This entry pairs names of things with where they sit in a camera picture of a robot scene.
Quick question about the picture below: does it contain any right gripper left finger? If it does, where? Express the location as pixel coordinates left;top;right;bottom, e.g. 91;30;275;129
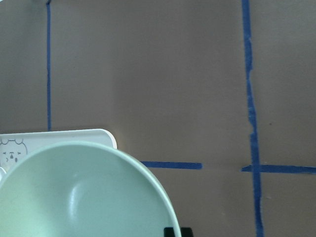
163;227;175;237

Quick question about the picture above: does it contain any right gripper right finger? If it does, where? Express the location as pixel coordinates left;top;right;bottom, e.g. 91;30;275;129
181;227;194;237

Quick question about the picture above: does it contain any green bowl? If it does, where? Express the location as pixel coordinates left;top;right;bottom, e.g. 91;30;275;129
0;142;181;237

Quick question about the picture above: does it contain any pale green bear tray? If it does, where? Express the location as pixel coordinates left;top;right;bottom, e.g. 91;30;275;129
0;129;117;178

